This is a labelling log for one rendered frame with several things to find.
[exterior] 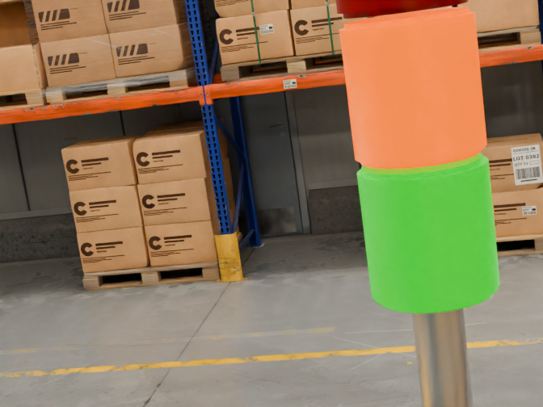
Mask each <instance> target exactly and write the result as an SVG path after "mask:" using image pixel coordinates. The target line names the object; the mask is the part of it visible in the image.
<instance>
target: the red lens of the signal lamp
mask: <svg viewBox="0 0 543 407"><path fill-rule="evenodd" d="M466 2H468V0H336V6H337V14H343V18H344V19H355V18H364V17H373V16H380V15H392V14H399V13H406V12H412V11H417V10H428V9H434V8H439V7H444V6H453V5H458V4H462V3H466Z"/></svg>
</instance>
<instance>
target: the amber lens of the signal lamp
mask: <svg viewBox="0 0 543 407"><path fill-rule="evenodd" d="M339 33H340V40H341V47H342V54H343V67H344V73H345V80H346V87H347V100H348V106H349V114H350V121H351V134H352V140H353V147H354V154H355V160H356V161H358V162H360V163H361V165H362V166H365V167H369V168H373V169H408V168H419V167H425V166H437V165H442V164H447V163H451V162H457V161H461V160H464V159H466V158H469V157H473V156H475V155H477V154H479V153H480V152H481V151H482V149H483V148H485V147H486V145H487V140H486V124H485V115H484V106H483V97H482V80H481V71H480V63H479V54H478V37H477V28H476V19H475V12H473V11H469V8H468V7H467V6H465V7H451V8H442V9H434V10H421V11H415V12H408V13H401V14H396V15H385V16H379V17H374V18H369V19H361V20H356V21H351V22H348V23H345V24H344V28H342V29H339Z"/></svg>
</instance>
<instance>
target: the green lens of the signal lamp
mask: <svg viewBox="0 0 543 407"><path fill-rule="evenodd" d="M357 180H358V188H359V194H360V207H361V214H362V221H363V227H364V240H365V247H366V254H367V261H368V273H369V281H370V288H371V294H372V298H373V299H374V300H375V301H376V302H377V303H378V304H380V305H381V306H382V307H385V308H387V309H390V310H394V311H399V312H402V313H440V312H448V311H452V310H457V309H461V308H467V307H469V306H473V305H476V304H479V303H481V302H483V301H484V300H487V299H489V298H490V297H491V296H492V295H494V293H495V292H496V291H497V290H498V289H499V285H500V280H499V263H498V254H497V245H496V236H495V219H494V211H493V202H492V193H491V184H490V167H489V160H488V158H487V157H485V156H482V154H481V153H479V154H477V155H475V156H473V157H469V158H466V159H464V160H461V161H457V162H451V163H447V164H442V165H437V166H425V167H419V168H408V169H373V168H369V167H365V166H361V169H360V170H359V171H358V172H357Z"/></svg>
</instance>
